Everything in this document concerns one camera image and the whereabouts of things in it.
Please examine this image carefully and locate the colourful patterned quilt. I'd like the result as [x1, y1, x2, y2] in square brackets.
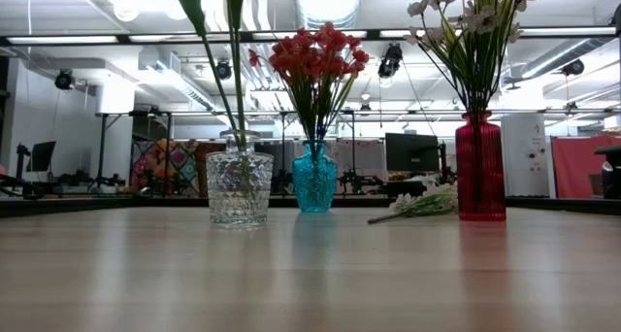
[129, 138, 227, 198]

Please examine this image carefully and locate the black computer monitor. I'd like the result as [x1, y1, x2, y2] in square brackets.
[384, 132, 441, 174]

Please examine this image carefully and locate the black office chair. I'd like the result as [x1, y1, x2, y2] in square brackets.
[595, 146, 621, 201]

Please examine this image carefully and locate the blue glass vase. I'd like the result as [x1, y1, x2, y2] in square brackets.
[291, 140, 339, 214]

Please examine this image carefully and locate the white rectangular ceiling duct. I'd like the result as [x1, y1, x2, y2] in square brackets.
[138, 47, 249, 133]

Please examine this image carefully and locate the red ribbed glass vase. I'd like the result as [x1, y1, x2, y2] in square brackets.
[454, 111, 507, 222]

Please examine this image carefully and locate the small black monitor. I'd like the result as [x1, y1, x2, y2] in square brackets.
[25, 140, 57, 174]

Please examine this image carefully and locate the red partition panel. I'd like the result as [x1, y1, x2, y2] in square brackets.
[551, 136, 621, 201]

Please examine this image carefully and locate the wide silver ventilation duct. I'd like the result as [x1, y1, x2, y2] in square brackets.
[294, 0, 364, 31]

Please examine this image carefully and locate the black aluminium table frame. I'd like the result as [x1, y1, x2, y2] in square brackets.
[0, 194, 621, 219]

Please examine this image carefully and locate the clear cut-glass vase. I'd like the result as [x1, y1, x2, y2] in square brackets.
[205, 129, 275, 228]

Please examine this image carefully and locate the black overhead crossbar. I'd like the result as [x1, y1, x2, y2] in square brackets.
[0, 27, 621, 47]

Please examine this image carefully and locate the slim silver ventilation duct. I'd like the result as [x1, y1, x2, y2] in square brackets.
[521, 37, 610, 80]

